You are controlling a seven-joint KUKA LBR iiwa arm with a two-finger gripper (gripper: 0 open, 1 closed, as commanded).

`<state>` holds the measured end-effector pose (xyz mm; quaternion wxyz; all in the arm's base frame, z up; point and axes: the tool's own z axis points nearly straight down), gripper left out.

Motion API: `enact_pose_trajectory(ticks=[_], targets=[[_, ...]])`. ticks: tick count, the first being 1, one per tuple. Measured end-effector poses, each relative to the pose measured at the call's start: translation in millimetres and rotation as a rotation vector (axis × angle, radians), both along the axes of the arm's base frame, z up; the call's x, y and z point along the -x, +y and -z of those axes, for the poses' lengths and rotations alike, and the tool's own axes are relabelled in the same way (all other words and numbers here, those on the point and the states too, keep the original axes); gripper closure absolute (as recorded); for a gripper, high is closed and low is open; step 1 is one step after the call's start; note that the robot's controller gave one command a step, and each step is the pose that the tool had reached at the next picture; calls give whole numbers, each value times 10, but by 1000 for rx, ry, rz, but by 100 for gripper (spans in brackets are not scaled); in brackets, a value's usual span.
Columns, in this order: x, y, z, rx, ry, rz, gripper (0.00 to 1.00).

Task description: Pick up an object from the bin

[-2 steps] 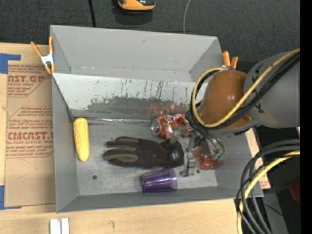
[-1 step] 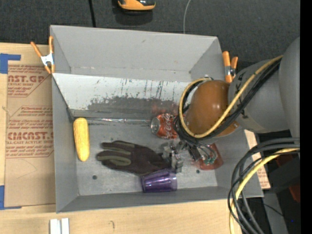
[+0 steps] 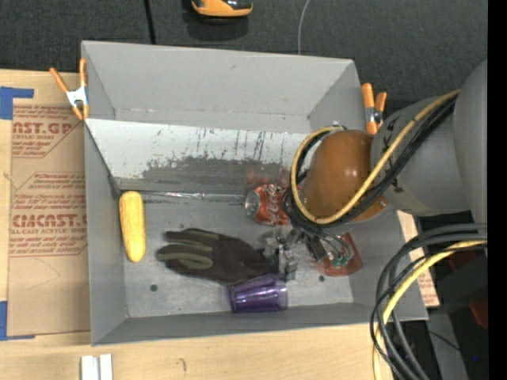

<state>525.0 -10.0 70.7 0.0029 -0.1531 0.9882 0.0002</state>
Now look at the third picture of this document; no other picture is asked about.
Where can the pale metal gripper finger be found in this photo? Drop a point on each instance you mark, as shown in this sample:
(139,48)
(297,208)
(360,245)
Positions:
(271,244)
(289,261)

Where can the crushed red soda can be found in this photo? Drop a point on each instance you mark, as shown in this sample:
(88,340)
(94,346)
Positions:
(267,208)

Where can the orange translucent plastic cup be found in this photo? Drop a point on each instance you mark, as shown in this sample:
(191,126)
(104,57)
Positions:
(352,265)

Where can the purple plastic cup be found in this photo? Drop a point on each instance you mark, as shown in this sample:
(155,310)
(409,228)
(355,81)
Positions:
(257,296)

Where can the brown glove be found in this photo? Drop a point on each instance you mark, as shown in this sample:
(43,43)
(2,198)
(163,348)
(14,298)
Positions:
(226,255)

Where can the yellow corn cob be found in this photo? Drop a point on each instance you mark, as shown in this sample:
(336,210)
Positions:
(132,225)

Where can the grey metal bin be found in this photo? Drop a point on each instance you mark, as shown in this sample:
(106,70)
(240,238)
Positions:
(198,85)

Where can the brown cardboard board red print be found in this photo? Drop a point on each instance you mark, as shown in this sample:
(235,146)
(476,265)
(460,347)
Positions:
(47,212)

